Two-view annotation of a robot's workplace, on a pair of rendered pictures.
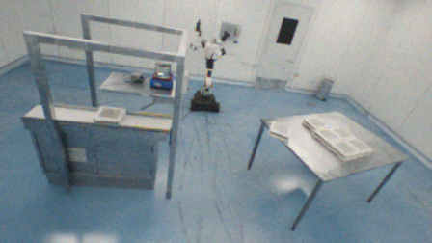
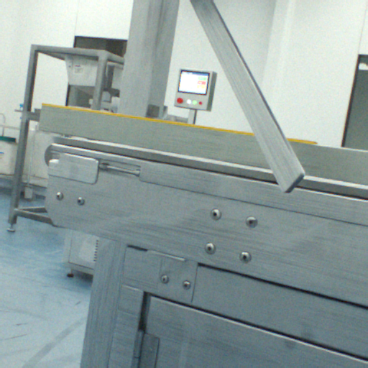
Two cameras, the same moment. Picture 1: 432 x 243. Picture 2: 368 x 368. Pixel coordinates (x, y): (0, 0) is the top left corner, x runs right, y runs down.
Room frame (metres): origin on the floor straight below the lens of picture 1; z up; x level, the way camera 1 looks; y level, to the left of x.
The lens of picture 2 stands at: (2.57, 1.05, 0.93)
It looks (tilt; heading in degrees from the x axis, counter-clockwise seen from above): 5 degrees down; 216
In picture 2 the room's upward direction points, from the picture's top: 9 degrees clockwise
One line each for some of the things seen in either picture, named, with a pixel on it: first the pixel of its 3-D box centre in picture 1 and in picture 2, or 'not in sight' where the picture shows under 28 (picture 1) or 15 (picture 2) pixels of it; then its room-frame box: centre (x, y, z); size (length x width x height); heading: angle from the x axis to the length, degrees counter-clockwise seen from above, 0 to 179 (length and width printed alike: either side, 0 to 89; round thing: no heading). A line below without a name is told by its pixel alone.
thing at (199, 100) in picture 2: not in sight; (190, 119); (-0.29, -1.06, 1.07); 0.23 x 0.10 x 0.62; 101
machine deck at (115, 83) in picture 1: (142, 85); not in sight; (1.91, 0.75, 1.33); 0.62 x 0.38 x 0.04; 101
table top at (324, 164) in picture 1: (332, 138); not in sight; (2.50, -1.48, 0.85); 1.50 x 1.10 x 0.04; 120
